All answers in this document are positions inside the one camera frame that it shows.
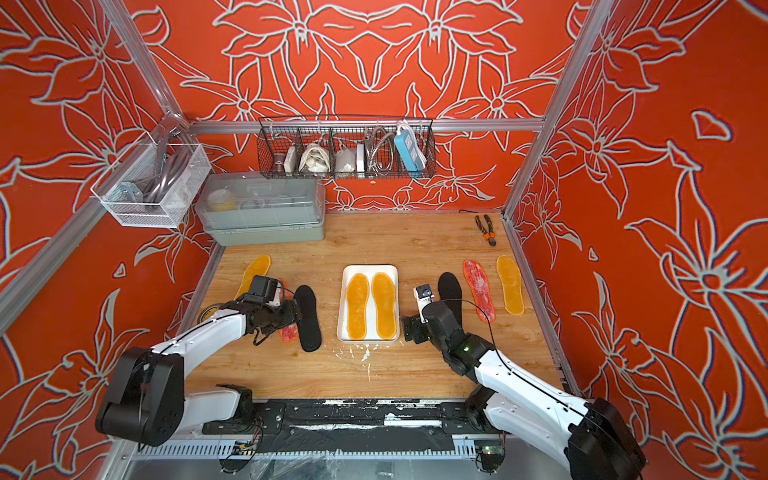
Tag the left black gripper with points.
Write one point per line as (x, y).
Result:
(291, 312)

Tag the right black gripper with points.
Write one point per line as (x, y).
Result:
(416, 325)

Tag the red insole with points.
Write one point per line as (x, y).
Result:
(289, 333)
(478, 282)

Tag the black insole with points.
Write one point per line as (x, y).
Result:
(450, 293)
(310, 335)

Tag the yellow insole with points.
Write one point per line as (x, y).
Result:
(511, 281)
(357, 294)
(258, 267)
(384, 295)

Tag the white plastic storage tray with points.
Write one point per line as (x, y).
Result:
(369, 271)

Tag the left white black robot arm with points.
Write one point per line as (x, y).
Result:
(146, 401)

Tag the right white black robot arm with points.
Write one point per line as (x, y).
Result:
(589, 438)

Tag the grey green lidded storage box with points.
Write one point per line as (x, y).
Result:
(246, 208)

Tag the brown tape roll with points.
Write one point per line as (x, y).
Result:
(208, 312)

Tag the orange black pliers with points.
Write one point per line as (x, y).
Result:
(485, 226)

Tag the blue white power strip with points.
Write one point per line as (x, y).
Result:
(410, 152)

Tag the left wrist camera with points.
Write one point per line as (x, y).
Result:
(273, 296)

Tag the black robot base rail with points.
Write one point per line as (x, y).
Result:
(362, 426)

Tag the clear plastic wall bin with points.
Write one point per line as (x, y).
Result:
(154, 182)

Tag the black wire wall basket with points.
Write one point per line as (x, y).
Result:
(345, 147)

